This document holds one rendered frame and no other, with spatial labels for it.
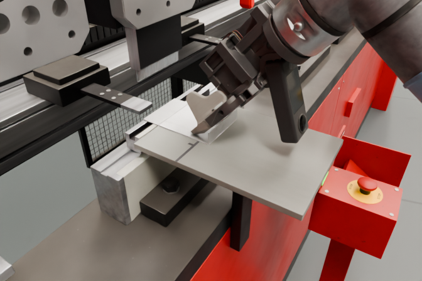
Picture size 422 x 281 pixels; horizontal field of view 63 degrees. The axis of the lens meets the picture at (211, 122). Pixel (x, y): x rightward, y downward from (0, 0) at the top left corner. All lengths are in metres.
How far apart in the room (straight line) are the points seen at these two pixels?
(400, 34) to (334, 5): 0.07
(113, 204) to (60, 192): 1.48
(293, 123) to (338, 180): 0.39
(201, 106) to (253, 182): 0.13
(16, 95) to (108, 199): 0.32
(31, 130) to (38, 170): 1.51
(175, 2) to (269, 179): 0.27
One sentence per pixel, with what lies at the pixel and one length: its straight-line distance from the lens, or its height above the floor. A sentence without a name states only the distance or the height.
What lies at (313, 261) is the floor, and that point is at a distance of 1.66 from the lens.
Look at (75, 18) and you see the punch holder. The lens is 0.38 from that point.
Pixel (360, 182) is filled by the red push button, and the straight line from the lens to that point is 0.80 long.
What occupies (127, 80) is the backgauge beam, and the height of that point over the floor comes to 0.94.
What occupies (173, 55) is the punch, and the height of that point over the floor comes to 1.09.
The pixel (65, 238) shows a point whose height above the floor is 0.88.
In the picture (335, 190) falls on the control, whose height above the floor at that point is 0.78.
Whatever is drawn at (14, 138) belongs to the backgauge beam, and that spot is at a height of 0.94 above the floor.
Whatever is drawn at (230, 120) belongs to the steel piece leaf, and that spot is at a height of 1.01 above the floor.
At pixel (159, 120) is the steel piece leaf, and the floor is 1.00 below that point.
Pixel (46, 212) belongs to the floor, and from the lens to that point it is 1.95.
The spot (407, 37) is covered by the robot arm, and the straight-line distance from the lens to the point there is 0.38.
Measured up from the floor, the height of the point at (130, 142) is 0.98.
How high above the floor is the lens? 1.31
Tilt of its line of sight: 33 degrees down
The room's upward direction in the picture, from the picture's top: straight up
